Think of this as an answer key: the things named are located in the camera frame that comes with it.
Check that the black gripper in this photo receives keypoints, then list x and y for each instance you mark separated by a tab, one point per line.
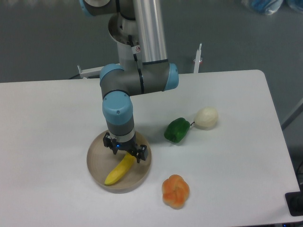
140	152

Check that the yellow banana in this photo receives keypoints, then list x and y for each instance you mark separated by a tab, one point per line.
120	170

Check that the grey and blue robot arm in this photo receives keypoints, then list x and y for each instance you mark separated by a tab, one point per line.
138	25

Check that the beige round plate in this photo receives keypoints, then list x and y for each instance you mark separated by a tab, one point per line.
101	161

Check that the green bell pepper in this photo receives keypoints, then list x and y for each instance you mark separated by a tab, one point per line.
177	130

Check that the orange knotted bread roll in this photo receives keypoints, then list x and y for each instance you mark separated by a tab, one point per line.
175	191

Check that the white garlic bulb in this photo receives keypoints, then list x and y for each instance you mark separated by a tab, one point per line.
206	118

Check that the black box at table edge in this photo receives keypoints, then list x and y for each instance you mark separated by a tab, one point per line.
295	203

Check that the blue plastic bag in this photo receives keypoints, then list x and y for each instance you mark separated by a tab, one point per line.
263	7

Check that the white metal frame bracket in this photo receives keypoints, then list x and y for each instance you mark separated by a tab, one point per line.
89	73

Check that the white upright bracket post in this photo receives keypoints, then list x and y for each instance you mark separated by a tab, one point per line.
198	59

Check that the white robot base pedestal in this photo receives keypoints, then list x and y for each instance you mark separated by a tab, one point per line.
125	47

